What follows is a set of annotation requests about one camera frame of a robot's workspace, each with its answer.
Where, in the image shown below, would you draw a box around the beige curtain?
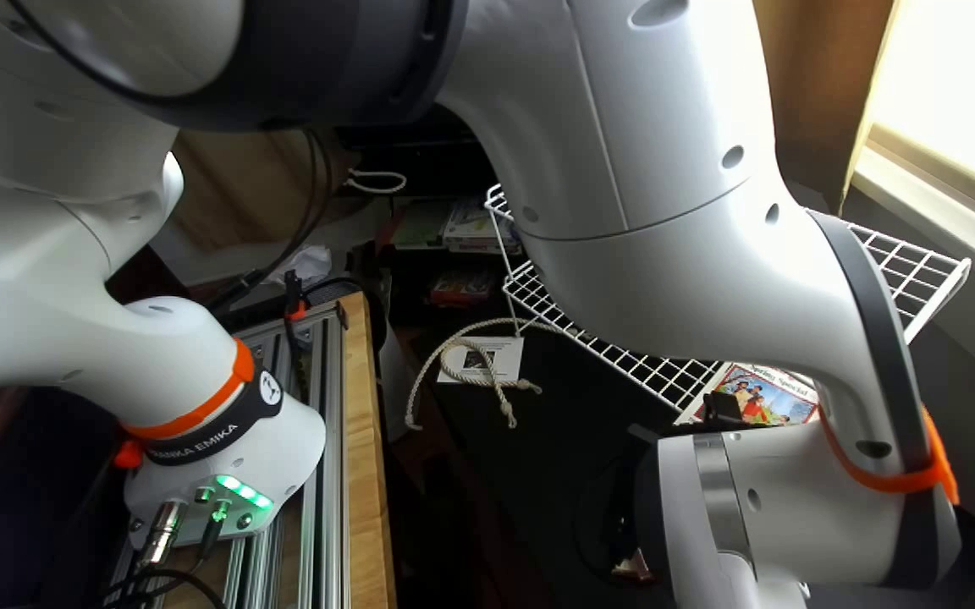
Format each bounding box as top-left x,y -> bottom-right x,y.
169,129 -> 344,256

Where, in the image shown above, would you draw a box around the black base cables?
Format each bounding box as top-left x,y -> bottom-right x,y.
84,561 -> 230,609

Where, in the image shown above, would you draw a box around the wooden plank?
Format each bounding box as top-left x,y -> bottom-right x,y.
330,288 -> 400,609

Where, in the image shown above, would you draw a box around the white wire shelf rack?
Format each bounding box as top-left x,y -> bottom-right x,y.
483,181 -> 975,416

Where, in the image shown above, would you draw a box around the white window frame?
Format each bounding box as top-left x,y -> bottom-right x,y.
839,0 -> 975,297

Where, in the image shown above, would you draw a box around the white knotted rope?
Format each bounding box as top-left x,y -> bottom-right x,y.
400,316 -> 548,432

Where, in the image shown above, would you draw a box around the printed cardboard box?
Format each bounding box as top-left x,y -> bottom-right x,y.
388,200 -> 500,254

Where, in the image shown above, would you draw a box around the aluminium rail frame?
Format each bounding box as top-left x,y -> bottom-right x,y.
101,293 -> 353,609

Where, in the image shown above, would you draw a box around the white rope loop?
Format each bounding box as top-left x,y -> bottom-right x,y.
344,167 -> 413,196

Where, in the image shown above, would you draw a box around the white plastic bag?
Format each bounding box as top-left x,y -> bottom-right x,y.
261,245 -> 335,291

